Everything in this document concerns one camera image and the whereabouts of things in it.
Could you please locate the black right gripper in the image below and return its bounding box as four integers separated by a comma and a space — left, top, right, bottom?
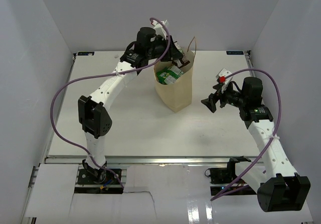
202, 81, 247, 113

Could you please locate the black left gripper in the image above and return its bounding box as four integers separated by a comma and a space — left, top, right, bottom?
146, 35, 183, 62

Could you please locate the brown chocolate bar wrapper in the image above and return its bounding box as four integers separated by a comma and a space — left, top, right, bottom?
172, 41, 191, 68

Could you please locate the green candy bag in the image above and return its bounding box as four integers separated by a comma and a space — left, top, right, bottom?
156, 65, 184, 85

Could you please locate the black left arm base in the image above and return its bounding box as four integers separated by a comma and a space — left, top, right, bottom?
74, 168, 123, 194

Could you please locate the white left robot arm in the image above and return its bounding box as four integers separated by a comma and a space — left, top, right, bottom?
78, 25, 183, 183

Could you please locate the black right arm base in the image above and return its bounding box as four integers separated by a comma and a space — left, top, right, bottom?
204, 168, 256, 196

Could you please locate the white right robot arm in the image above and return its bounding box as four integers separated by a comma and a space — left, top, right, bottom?
201, 77, 310, 212

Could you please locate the brown paper bag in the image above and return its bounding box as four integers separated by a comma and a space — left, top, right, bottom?
153, 37, 197, 113

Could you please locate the blue right table label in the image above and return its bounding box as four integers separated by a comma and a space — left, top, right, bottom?
226, 51, 244, 55

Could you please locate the blue table label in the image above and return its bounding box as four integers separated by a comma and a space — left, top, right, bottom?
77, 51, 95, 56
226, 51, 244, 55

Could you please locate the blue left table label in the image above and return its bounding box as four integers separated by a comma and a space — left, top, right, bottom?
77, 51, 95, 56

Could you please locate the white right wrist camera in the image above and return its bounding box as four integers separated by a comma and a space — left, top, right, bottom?
216, 68, 233, 92

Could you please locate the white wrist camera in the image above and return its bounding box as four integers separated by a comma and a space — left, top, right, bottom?
151, 20, 167, 38
216, 68, 233, 92

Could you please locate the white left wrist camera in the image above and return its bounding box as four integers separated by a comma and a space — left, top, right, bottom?
151, 20, 167, 38

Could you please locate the aluminium front table rail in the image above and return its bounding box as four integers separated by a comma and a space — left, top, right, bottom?
40, 156, 266, 167

